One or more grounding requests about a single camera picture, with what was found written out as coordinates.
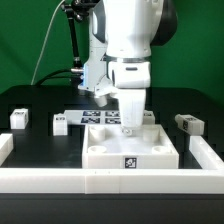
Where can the white marker base plate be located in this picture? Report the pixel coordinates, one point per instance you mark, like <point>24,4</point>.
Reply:
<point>83,117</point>

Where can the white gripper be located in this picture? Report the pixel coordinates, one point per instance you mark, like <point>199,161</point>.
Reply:
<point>130,81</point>

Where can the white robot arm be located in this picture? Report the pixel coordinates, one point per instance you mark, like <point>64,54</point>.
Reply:
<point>121,34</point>

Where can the white square tabletop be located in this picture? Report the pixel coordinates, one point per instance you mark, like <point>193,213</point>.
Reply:
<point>108,147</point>

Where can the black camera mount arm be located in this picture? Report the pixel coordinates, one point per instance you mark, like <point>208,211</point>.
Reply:
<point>77,11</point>

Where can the white U-shaped fence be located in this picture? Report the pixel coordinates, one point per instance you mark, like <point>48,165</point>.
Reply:
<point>90,181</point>

